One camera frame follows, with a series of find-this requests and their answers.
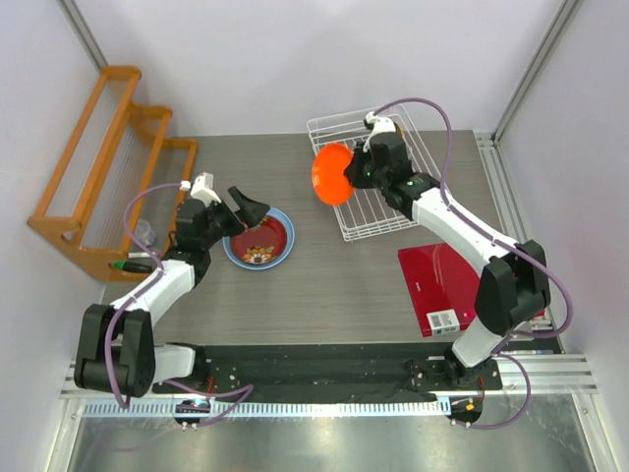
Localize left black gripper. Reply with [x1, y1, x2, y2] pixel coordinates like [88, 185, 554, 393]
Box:
[200, 188, 268, 250]

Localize orange plate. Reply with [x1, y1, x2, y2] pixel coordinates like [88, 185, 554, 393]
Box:
[311, 143, 354, 206]

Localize red floral plate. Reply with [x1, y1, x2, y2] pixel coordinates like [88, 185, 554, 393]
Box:
[229, 216, 288, 266]

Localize light blue plate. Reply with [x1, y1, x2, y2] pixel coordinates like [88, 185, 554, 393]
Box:
[222, 207, 296, 271]

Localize yellow patterned plate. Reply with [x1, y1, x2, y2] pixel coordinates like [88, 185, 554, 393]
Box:
[394, 122, 405, 142]

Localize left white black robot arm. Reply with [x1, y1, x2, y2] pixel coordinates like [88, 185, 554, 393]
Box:
[74, 181, 270, 407]

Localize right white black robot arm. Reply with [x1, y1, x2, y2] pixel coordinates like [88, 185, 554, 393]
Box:
[344, 132, 550, 388]

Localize orange wooden rack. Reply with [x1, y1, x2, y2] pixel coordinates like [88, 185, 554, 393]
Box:
[28, 66, 198, 282]

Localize clear plastic cup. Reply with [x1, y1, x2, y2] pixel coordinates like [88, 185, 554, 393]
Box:
[135, 219, 156, 249]

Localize green black marker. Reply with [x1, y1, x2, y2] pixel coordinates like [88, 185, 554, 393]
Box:
[111, 261, 153, 273]

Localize red folder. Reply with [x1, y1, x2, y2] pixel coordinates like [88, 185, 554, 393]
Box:
[397, 243, 481, 341]

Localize white wire dish rack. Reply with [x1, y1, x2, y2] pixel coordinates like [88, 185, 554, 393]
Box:
[307, 104, 441, 242]

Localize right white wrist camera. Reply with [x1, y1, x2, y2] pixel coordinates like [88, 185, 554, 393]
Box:
[362, 111, 398, 152]

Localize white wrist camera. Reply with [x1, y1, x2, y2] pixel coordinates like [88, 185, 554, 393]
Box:
[179, 172, 222, 207]
[362, 111, 398, 152]

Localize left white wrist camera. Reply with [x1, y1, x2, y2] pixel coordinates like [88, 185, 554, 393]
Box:
[179, 172, 222, 207]

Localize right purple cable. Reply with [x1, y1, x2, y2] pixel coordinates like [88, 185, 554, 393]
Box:
[366, 96, 575, 432]

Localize purple cable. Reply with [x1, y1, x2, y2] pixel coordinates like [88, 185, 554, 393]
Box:
[366, 96, 575, 432]
[105, 181, 255, 427]

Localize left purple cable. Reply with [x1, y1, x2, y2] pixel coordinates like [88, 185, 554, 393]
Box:
[105, 181, 255, 427]

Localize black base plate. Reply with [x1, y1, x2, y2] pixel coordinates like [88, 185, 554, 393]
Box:
[146, 341, 505, 402]

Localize slotted metal rail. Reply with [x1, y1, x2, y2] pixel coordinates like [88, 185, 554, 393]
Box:
[83, 397, 451, 419]

